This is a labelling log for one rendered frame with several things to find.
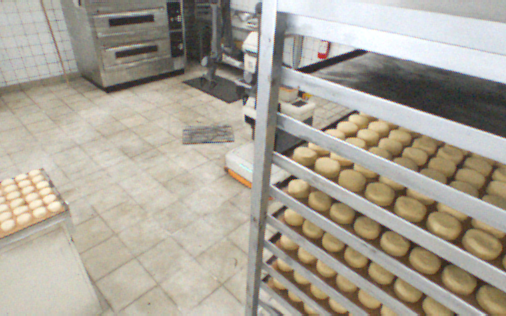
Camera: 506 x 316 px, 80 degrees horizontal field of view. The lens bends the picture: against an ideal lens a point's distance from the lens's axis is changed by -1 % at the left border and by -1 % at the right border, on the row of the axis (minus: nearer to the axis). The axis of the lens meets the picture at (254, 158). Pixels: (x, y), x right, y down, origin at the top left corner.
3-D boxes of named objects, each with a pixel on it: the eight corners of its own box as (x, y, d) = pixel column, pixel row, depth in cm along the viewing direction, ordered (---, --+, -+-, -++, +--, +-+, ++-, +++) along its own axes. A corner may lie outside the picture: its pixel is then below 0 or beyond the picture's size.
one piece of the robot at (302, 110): (266, 141, 332) (272, 65, 286) (307, 163, 302) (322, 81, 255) (244, 153, 311) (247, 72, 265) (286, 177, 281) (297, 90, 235)
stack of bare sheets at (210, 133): (230, 126, 394) (230, 124, 393) (234, 142, 362) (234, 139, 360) (182, 128, 383) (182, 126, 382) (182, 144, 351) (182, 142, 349)
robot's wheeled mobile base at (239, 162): (266, 148, 347) (268, 129, 333) (313, 173, 312) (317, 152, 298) (222, 172, 305) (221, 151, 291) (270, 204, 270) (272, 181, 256)
